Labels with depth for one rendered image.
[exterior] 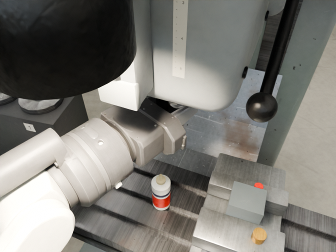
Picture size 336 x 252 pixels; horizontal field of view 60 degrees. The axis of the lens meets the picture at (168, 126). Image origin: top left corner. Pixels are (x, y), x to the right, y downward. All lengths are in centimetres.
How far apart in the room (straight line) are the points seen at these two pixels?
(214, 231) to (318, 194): 149
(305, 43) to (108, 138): 54
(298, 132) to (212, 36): 206
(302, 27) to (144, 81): 53
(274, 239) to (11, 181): 42
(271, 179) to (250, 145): 18
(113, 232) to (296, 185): 148
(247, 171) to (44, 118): 44
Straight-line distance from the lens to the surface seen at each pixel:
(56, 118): 63
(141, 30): 24
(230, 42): 25
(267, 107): 29
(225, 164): 67
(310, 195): 197
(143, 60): 26
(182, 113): 41
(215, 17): 24
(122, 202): 69
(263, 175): 67
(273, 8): 44
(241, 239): 54
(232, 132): 83
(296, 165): 207
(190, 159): 83
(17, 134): 71
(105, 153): 34
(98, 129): 35
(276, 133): 93
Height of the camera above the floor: 152
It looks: 46 degrees down
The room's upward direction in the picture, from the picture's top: straight up
